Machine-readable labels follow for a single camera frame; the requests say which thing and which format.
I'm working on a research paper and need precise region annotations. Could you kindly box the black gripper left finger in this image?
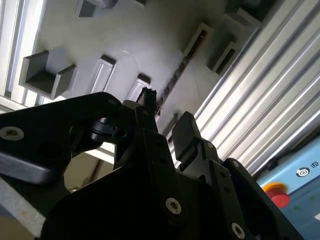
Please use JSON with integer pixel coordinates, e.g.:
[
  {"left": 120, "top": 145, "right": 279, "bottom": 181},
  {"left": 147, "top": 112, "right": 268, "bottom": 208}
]
[{"left": 0, "top": 87, "right": 187, "bottom": 226}]

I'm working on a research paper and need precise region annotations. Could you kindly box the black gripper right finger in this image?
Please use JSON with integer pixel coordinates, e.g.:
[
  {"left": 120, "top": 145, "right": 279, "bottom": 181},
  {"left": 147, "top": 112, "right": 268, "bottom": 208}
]
[{"left": 171, "top": 111, "right": 301, "bottom": 240}]

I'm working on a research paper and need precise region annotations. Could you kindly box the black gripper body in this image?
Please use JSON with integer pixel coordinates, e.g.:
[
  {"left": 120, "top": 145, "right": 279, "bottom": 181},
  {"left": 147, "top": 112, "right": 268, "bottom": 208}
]
[{"left": 41, "top": 159, "right": 227, "bottom": 240}]

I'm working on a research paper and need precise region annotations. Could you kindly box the blue RAM stick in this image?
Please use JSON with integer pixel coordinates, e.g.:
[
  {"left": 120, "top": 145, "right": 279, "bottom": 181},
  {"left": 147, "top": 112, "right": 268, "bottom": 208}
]
[{"left": 153, "top": 28, "right": 210, "bottom": 118}]

